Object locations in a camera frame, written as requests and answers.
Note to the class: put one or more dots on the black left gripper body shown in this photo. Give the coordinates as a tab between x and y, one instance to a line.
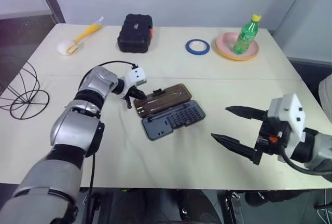
129	92

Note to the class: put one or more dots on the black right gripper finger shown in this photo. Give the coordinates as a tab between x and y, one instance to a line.
236	146
246	112

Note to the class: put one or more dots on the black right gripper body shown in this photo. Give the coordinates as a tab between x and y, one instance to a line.
272	136

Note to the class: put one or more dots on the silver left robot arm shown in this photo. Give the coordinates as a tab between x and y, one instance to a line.
77	130

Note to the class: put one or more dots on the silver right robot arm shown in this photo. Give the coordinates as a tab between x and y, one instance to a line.
315	147

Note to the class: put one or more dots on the small black clip item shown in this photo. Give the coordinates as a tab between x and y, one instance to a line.
158	92

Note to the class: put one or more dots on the open screwdriver bit case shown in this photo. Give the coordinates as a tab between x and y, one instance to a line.
168	111

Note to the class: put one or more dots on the black hard tool case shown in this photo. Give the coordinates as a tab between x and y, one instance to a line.
135	33

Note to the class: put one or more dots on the yellow plate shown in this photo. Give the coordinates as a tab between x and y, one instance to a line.
233	57

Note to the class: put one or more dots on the dark rounded shape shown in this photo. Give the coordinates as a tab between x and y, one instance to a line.
272	197

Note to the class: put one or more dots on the blue tape roll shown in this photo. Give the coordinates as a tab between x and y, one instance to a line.
189	49

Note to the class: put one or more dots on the green bottle yellow cap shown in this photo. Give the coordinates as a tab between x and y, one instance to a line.
245	37

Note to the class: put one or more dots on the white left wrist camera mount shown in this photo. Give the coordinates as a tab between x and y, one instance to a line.
136	75

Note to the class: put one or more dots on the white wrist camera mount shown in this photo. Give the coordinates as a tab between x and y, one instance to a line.
136	75
290	112

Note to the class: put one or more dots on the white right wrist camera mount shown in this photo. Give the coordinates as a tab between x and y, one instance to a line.
290	112

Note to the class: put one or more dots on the black metal bracket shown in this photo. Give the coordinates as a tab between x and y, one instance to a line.
233	208

